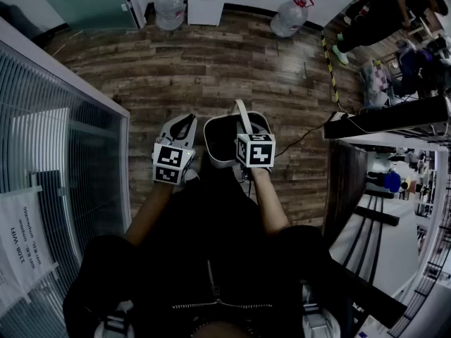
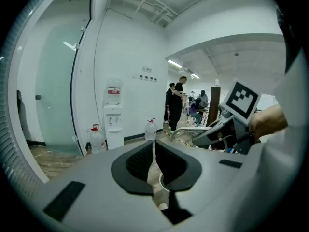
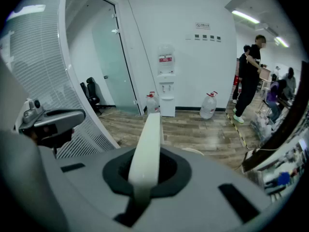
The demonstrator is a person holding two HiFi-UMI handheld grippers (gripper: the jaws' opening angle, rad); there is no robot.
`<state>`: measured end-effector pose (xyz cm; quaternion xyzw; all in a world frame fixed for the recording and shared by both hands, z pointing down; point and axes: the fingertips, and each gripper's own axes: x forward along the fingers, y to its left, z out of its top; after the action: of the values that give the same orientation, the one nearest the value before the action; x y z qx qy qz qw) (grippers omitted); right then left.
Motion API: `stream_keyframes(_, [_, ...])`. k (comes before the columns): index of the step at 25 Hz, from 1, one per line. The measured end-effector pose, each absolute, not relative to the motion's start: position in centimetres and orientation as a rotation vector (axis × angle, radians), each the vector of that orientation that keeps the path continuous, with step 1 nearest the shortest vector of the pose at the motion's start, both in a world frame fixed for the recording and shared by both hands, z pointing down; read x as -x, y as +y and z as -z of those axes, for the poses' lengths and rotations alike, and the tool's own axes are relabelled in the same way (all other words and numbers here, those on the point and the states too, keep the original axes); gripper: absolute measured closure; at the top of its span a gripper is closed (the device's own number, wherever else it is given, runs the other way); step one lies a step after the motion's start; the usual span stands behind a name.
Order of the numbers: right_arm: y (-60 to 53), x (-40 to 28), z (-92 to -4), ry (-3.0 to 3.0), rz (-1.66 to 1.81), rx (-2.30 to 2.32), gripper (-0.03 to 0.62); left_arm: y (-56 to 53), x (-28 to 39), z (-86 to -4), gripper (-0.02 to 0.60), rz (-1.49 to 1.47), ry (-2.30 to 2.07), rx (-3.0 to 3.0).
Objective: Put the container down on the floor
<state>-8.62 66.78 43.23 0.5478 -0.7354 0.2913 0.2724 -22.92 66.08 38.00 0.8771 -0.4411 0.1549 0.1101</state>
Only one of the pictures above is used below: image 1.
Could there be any frosted green glass door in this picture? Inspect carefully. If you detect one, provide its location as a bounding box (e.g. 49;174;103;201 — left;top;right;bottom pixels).
33;0;140;31

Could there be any black metal shelf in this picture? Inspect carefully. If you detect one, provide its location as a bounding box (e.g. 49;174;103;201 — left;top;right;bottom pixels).
323;95;451;141

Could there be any person's left forearm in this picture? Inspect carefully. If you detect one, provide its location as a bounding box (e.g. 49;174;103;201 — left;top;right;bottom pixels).
125;180;176;246

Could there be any black metal railing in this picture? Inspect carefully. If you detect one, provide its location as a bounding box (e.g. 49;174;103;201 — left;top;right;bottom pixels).
387;174;451;338

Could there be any person's black jacket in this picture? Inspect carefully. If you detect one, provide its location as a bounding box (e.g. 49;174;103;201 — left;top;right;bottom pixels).
62;153;353;338

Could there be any dark wooden panel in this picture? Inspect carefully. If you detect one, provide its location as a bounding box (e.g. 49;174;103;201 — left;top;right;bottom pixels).
322;141;369;246

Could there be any black power cable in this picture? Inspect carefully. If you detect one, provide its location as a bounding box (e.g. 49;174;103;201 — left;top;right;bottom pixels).
273;120;333;158

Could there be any person's white shoe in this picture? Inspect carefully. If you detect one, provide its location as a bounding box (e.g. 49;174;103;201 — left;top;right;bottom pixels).
182;168;200;185

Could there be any clear water jug red cap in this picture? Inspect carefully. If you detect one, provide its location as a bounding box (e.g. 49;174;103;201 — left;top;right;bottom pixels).
270;0;314;38
154;0;187;31

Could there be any glass partition with blinds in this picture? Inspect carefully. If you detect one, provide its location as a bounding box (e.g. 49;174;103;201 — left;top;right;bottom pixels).
0;15;132;338

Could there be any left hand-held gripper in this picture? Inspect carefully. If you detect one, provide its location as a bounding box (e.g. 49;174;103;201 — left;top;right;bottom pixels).
152;113;199;186

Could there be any checked storage bag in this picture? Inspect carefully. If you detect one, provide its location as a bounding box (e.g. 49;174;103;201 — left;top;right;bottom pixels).
359;58;393;109

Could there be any white paper sign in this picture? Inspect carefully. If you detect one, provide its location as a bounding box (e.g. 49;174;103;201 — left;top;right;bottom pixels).
0;188;60;297

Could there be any white water dispenser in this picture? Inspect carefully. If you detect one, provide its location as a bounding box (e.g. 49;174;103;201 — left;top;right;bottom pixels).
186;0;226;27

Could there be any person's right forearm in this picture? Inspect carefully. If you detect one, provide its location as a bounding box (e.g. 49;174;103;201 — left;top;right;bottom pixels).
249;167;293;238

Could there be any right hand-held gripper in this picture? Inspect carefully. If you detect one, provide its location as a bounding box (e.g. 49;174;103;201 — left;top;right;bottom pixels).
235;122;276;182

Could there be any purple cloth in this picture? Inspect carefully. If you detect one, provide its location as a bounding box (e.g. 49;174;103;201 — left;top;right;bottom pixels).
397;46;442;95

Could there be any yellow black striped floor strip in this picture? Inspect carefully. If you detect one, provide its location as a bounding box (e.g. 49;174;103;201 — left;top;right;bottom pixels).
320;30;341;107

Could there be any grey harness strap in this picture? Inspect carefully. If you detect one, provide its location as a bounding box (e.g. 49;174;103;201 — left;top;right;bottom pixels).
302;282;342;338
94;300;135;338

